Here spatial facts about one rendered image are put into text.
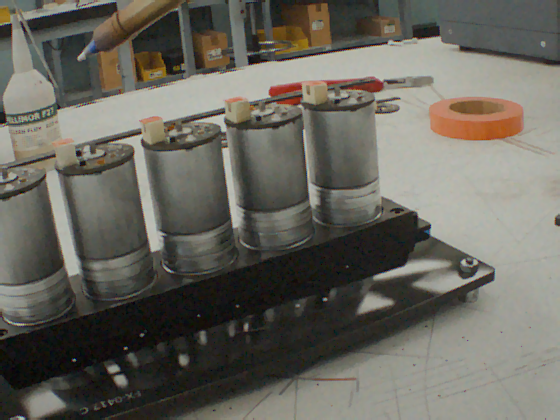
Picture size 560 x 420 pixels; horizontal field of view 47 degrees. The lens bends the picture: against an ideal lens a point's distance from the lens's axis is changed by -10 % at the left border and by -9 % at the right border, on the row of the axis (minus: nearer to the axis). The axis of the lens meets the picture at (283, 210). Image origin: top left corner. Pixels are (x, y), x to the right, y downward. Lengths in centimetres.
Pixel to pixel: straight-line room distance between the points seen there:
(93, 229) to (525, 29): 49
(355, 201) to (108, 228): 8
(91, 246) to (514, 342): 13
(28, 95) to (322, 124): 24
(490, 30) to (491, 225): 39
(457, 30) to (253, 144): 49
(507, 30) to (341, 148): 43
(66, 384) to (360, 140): 12
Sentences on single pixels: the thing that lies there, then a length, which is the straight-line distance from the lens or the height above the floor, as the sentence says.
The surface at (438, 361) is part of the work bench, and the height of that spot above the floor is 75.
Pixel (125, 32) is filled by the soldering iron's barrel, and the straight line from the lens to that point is 18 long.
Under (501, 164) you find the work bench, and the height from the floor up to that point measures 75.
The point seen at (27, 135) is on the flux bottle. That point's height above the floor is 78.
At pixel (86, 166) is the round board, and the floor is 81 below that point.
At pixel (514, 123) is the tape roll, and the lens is 41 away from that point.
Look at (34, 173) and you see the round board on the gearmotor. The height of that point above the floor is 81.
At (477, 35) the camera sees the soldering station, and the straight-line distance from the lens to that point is 67.
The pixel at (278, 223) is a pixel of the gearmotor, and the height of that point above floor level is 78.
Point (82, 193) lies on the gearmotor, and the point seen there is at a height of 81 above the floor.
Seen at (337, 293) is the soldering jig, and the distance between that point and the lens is 22.
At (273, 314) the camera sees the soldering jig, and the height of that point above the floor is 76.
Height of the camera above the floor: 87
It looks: 22 degrees down
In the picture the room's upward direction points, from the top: 6 degrees counter-clockwise
